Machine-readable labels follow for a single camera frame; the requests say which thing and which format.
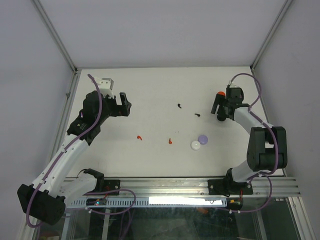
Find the orange round case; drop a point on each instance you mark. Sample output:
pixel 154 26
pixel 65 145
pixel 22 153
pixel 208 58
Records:
pixel 221 93

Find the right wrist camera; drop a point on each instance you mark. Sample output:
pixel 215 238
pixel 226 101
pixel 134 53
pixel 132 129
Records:
pixel 233 91

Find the aluminium frame post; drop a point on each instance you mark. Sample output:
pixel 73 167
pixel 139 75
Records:
pixel 54 34
pixel 271 33

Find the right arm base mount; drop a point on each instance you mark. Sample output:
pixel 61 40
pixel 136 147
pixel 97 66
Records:
pixel 226 187

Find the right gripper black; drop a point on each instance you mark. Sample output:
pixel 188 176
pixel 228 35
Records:
pixel 219 99

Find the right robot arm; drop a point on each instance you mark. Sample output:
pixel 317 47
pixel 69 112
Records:
pixel 267 146

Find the white slotted cable duct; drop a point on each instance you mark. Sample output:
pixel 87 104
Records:
pixel 153 202

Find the white charging case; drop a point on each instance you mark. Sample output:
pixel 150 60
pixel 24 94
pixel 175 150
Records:
pixel 195 145

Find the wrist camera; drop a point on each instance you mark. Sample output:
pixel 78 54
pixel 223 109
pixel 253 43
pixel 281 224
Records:
pixel 105 86
pixel 233 91

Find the left aluminium frame post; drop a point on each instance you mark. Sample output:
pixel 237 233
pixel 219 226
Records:
pixel 54 34

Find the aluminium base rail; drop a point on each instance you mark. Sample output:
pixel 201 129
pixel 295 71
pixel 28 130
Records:
pixel 281 186

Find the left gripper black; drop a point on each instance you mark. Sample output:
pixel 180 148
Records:
pixel 120 110

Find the right aluminium frame post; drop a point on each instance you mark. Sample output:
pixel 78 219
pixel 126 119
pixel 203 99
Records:
pixel 271 33

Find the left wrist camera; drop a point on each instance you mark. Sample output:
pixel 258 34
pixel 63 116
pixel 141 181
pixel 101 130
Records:
pixel 105 86

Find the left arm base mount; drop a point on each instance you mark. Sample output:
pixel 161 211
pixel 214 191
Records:
pixel 109 188

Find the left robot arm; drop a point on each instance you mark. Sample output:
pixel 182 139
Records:
pixel 47 197

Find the purple charging case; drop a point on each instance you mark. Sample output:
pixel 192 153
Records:
pixel 203 139

